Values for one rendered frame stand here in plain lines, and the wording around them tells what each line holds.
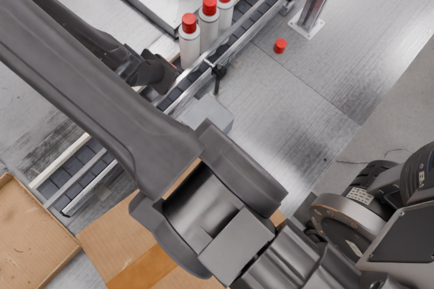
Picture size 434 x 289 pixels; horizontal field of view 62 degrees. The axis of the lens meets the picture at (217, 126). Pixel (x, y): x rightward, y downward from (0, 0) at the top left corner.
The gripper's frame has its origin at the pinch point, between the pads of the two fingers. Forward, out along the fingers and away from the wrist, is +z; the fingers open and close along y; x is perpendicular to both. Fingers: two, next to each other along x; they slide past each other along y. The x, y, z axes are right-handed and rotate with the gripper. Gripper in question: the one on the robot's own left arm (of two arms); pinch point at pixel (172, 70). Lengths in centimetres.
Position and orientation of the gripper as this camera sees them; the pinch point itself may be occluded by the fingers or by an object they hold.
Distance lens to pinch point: 93.8
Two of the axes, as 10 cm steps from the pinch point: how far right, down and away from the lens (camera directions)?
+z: 3.7, -1.7, 9.1
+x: -5.5, 7.5, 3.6
